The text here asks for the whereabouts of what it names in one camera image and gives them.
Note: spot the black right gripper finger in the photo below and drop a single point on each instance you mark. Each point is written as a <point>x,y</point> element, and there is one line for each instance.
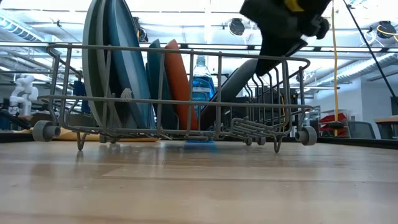
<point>273,53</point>

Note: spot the black plate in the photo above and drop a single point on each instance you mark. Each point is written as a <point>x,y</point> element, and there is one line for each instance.
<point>236,84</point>

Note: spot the orange plate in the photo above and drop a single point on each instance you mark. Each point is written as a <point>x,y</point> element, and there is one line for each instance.
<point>178,84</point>

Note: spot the teal plate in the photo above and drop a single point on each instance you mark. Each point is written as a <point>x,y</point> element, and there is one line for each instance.
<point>154,77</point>

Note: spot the grey plate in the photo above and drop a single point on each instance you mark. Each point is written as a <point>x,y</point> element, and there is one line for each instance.
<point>102,37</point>

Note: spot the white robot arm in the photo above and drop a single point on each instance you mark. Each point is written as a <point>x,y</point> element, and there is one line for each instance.
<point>23,93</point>

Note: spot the blue dish soap bottle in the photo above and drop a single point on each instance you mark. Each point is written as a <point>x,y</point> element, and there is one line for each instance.
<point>202,84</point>

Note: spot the thin black diagonal rod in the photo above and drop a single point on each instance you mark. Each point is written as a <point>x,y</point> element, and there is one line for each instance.
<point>370,48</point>

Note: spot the red storage bins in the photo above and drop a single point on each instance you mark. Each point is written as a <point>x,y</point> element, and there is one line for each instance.
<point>334,119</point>

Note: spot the grey chair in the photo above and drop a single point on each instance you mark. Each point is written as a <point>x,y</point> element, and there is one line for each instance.
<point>360,129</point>

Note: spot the wooden side table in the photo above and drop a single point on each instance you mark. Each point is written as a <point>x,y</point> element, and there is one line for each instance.
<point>387,119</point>

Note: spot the black metal table frame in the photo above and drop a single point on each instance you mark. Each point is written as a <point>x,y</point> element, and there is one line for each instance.
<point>357,142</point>

